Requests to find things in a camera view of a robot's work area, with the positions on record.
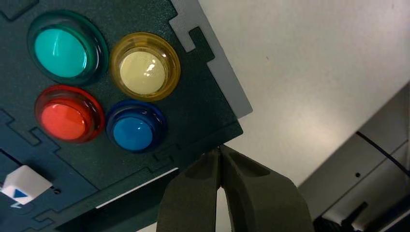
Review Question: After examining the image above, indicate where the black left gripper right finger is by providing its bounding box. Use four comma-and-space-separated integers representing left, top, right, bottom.
219, 145, 316, 232

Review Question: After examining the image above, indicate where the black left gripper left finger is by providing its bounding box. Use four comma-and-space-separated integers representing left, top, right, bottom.
156, 147, 222, 232

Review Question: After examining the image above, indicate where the dark blue grey control box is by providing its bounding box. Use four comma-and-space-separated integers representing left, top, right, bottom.
0, 0, 254, 232

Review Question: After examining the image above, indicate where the blue round push button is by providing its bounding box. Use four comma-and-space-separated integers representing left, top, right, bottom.
105, 99, 167, 153

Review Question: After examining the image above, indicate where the yellow round push button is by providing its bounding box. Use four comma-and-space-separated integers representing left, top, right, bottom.
109, 31, 181, 103

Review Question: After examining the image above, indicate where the red round push button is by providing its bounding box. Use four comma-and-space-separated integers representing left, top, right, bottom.
34, 84, 106, 144

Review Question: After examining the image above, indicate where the white slider knob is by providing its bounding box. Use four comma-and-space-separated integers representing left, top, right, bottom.
0, 165, 53, 206

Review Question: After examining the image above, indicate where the green round push button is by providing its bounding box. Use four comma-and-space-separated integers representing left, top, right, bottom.
27, 9, 110, 86

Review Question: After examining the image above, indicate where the thin black cable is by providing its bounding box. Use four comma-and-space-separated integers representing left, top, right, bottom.
354, 130, 410, 178

